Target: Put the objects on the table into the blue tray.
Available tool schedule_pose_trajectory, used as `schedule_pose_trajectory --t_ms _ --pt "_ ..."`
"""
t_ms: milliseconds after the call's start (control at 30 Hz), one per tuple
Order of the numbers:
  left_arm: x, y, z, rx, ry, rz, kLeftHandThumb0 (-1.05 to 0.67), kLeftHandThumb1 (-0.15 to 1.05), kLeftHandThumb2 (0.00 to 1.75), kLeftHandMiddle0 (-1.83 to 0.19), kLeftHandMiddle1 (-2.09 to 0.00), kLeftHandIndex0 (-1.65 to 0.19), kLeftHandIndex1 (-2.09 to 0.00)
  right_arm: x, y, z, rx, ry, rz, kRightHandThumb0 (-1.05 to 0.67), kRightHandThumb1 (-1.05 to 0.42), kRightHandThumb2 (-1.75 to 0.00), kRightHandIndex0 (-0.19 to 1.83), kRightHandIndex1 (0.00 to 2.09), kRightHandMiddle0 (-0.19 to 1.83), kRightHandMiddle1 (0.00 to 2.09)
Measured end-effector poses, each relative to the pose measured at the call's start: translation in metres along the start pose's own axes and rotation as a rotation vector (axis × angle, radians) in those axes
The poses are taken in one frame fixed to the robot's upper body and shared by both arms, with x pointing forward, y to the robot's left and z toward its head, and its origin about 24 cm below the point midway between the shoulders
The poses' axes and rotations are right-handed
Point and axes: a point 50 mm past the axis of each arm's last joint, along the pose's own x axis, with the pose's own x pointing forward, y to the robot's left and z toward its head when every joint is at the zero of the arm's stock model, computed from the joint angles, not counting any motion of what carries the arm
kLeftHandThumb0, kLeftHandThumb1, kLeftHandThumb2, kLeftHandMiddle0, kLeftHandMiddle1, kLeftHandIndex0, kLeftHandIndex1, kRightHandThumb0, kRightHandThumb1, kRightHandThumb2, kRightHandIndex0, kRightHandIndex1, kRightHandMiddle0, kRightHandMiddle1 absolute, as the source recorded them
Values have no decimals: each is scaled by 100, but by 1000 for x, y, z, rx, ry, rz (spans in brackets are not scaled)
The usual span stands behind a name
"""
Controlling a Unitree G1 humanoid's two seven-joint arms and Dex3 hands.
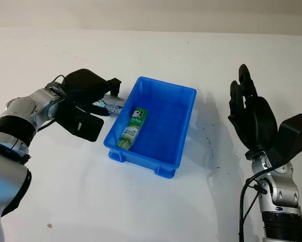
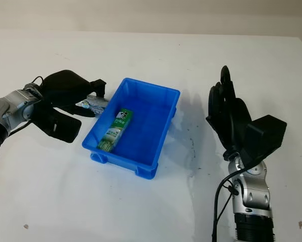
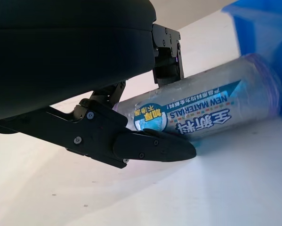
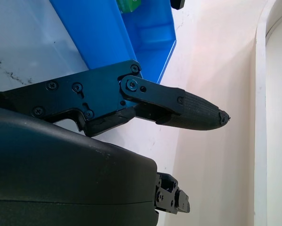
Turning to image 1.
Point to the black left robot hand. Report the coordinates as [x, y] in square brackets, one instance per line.
[82, 87]

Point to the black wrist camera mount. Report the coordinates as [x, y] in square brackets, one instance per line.
[294, 133]
[85, 126]

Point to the purple cylindrical canister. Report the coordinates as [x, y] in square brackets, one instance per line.
[113, 104]

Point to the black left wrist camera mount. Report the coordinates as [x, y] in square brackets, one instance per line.
[85, 126]

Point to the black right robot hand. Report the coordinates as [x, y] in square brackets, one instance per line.
[259, 121]

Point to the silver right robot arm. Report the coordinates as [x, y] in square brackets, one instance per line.
[279, 196]

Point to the blue plastic tray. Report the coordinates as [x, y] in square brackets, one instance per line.
[160, 126]

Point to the green rectangular carton box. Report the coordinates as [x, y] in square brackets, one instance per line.
[133, 126]

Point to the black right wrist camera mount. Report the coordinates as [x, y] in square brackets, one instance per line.
[294, 133]

